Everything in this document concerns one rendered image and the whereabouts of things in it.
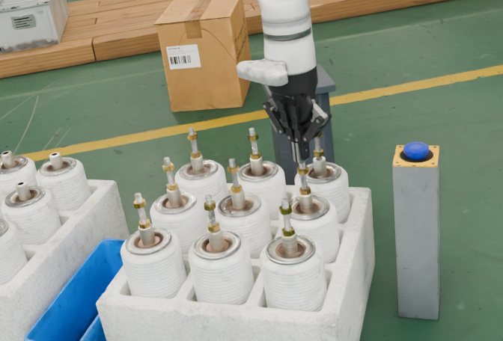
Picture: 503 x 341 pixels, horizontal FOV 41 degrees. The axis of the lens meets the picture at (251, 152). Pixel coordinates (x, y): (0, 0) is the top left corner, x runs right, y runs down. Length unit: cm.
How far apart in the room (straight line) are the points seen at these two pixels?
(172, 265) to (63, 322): 29
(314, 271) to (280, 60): 31
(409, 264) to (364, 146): 71
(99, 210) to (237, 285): 46
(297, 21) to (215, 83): 123
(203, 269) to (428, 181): 38
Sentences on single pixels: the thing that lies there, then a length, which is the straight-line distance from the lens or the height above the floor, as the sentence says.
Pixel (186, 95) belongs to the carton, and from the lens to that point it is 221.
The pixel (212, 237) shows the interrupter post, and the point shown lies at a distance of 105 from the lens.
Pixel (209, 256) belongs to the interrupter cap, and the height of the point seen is 25.
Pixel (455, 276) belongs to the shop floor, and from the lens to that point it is 139.
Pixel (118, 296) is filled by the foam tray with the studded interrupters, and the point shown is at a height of 18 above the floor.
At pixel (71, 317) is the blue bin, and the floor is 6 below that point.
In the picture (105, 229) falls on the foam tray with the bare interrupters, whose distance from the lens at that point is 146.
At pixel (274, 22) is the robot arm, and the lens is 97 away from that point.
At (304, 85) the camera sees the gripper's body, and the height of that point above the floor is 48.
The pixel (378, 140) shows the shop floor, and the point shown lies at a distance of 189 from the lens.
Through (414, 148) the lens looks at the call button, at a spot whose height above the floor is 33.
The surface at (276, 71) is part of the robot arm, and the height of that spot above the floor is 52.
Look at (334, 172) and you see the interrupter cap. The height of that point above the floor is 25.
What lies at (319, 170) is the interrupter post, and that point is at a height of 26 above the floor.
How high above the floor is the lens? 85
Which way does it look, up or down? 27 degrees down
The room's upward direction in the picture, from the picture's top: 8 degrees counter-clockwise
